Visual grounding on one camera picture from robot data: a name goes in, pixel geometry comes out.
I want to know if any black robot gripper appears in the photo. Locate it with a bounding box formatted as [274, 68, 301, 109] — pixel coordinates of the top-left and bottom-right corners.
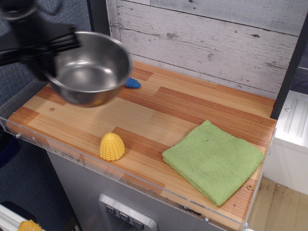
[0, 13, 80, 81]

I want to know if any stainless steel bowl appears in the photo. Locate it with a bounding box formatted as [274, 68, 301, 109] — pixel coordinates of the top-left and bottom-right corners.
[46, 31, 133, 108]

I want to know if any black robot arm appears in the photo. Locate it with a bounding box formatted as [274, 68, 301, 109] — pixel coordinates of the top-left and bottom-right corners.
[0, 0, 80, 81]

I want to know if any clear acrylic table guard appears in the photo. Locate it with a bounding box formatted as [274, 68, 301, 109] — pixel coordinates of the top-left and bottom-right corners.
[0, 36, 277, 231]

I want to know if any yellow toy corn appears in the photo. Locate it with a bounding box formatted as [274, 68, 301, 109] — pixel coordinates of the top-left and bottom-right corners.
[99, 132, 125, 161]

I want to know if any yellow object bottom left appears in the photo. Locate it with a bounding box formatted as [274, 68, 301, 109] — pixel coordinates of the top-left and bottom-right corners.
[18, 220, 43, 231]

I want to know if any silver dispenser panel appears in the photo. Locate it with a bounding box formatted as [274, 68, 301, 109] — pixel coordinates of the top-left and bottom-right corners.
[99, 193, 158, 231]

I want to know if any green folded cloth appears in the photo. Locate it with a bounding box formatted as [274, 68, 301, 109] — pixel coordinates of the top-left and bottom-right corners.
[162, 120, 264, 206]

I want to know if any white aluminium side block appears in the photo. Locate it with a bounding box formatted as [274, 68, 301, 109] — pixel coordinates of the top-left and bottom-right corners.
[275, 90, 308, 153]

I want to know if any blue handled metal spoon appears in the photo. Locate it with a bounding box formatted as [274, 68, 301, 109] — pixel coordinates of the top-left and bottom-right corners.
[125, 77, 141, 89]

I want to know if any black vertical post right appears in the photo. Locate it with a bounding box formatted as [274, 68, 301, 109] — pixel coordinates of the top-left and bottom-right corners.
[270, 15, 308, 120]

